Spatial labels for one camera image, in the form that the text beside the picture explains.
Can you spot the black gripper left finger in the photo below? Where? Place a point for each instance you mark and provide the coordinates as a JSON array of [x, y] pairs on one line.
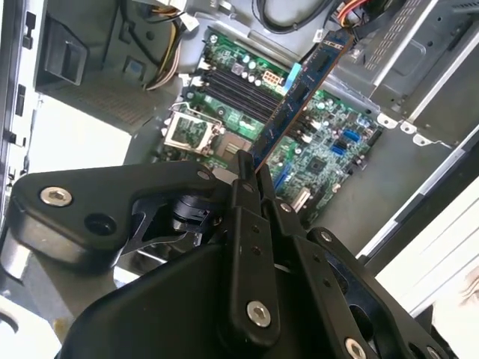
[[112, 183]]

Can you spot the blue RAM stick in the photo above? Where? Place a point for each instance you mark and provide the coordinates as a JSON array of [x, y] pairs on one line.
[[299, 101]]

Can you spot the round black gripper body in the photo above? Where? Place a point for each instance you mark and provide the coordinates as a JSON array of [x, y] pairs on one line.
[[168, 318]]

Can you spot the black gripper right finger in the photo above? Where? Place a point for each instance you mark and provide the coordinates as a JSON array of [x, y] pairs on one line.
[[307, 269]]

